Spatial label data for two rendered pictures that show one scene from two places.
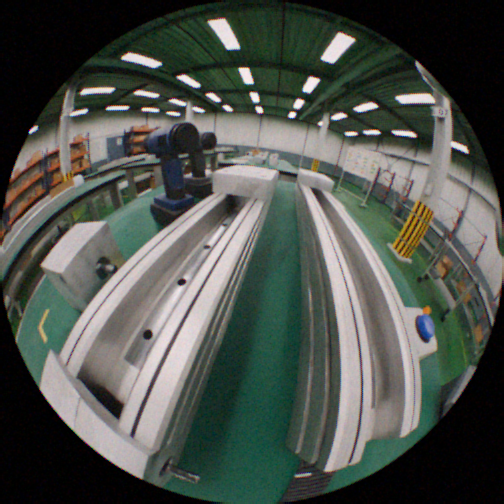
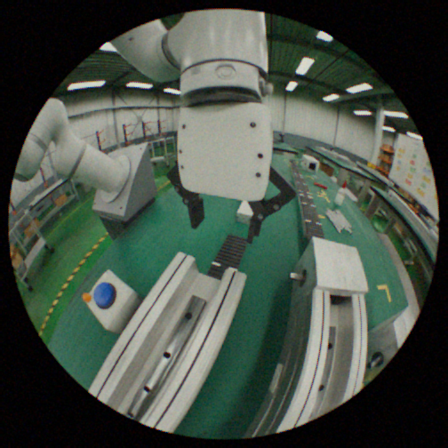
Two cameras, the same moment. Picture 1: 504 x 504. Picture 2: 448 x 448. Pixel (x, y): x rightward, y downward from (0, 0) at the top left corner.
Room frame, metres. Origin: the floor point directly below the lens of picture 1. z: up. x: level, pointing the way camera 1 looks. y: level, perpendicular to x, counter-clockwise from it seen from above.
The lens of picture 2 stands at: (0.02, -0.07, 1.01)
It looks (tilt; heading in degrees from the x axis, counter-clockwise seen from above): 39 degrees down; 194
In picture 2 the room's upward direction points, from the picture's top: straight up
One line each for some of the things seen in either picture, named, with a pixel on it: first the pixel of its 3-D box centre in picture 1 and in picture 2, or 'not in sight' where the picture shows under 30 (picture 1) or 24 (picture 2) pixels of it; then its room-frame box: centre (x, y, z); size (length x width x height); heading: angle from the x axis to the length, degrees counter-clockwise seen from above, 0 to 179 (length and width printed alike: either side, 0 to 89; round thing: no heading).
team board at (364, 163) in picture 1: (357, 174); not in sight; (5.00, -3.19, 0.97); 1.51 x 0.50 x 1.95; 18
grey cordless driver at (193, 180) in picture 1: (189, 164); not in sight; (0.50, 0.26, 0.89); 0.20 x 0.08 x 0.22; 72
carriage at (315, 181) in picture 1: (312, 182); not in sight; (0.57, -0.19, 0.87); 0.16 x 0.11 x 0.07; 173
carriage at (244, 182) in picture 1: (249, 184); not in sight; (0.35, 0.03, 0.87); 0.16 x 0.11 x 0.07; 173
